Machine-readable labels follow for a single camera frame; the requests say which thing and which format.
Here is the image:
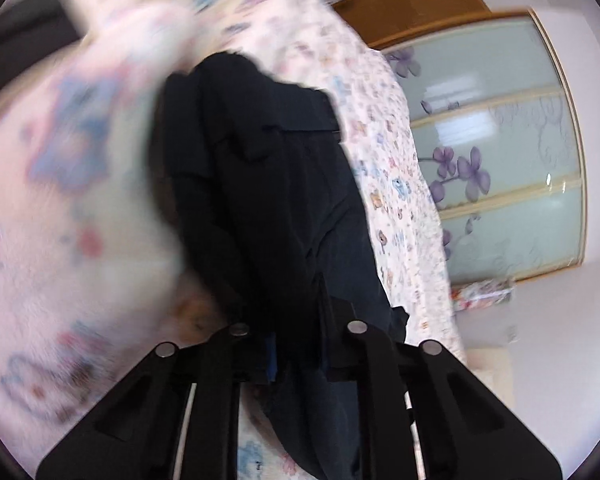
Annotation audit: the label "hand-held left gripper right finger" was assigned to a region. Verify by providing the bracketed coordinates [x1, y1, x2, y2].
[320, 275, 564, 480]

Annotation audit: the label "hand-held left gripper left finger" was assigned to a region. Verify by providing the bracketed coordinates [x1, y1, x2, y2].
[35, 322, 279, 480]

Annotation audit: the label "dark navy pants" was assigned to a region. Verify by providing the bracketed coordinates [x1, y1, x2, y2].
[150, 50, 411, 480]

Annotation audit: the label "cream bed headboard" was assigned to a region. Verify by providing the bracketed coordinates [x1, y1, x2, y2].
[466, 344, 517, 413]

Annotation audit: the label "clear cylinder of plush toys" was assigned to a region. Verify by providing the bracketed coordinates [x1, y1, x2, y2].
[451, 280, 514, 312]

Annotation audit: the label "bear print fleece blanket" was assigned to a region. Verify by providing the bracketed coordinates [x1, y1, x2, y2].
[0, 0, 470, 480]

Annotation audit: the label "floral glass sliding wardrobe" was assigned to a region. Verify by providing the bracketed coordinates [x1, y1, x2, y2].
[380, 7, 589, 287]

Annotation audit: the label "wooden door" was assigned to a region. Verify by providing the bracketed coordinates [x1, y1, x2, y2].
[330, 0, 493, 52]

